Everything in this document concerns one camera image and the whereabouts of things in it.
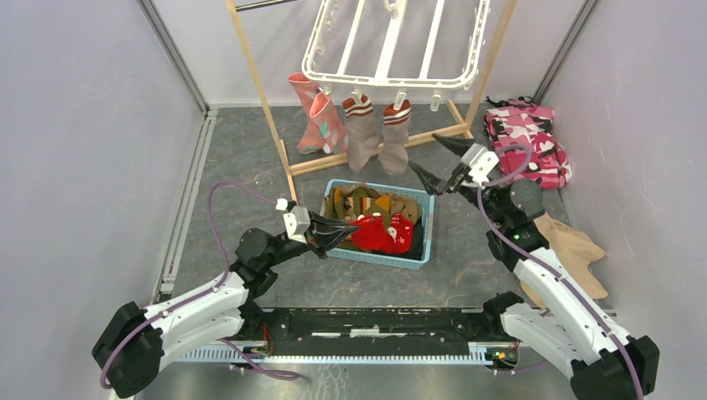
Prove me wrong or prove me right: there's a pink sock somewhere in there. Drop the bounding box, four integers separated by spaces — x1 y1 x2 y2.
308 92 348 154
288 72 324 154

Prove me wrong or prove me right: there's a purple cable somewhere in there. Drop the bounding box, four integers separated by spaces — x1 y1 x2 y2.
477 144 645 400
99 179 279 390

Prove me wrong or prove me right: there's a black metal rod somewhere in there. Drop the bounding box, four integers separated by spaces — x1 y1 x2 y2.
234 0 298 13

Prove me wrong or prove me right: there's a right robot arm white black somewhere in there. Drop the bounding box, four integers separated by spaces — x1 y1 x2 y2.
414 136 659 399

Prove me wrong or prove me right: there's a white clip hanger frame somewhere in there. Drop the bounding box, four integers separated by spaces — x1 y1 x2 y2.
301 1 491 111

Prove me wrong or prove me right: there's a beige cloth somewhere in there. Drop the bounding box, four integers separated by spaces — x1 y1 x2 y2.
534 213 608 300

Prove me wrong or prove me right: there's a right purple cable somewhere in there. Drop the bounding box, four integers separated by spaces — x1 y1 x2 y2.
477 144 645 400

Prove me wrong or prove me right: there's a pink camouflage bag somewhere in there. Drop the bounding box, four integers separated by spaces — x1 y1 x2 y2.
484 96 572 190

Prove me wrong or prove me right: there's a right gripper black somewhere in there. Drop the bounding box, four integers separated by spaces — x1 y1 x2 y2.
409 132 509 225

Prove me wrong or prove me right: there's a red sock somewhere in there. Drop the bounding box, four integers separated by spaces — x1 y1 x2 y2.
387 213 414 254
349 215 394 253

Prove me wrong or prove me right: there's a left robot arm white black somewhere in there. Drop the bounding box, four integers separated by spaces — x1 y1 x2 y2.
91 206 358 398

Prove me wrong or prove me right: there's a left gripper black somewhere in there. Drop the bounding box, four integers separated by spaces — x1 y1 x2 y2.
264 210 360 268

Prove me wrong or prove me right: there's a toothed cable rail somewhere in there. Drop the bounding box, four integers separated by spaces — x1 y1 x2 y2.
177 343 493 367

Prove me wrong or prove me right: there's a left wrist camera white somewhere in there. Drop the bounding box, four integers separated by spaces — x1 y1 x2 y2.
275 198 311 243

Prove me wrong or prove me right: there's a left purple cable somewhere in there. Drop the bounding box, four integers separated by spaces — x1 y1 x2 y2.
99 179 279 390

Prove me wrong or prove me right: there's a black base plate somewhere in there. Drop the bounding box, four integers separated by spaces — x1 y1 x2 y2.
229 307 516 357

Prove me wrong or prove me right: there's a wooden rack frame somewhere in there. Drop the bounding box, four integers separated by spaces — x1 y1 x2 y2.
226 1 518 200

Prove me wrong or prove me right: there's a blue plastic basket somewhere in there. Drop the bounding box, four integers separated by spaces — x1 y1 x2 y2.
324 179 434 270

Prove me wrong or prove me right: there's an olive yellow sock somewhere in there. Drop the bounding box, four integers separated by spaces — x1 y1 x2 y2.
323 182 424 224

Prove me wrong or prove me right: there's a grey brown striped sock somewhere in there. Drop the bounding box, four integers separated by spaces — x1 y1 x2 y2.
342 94 379 173

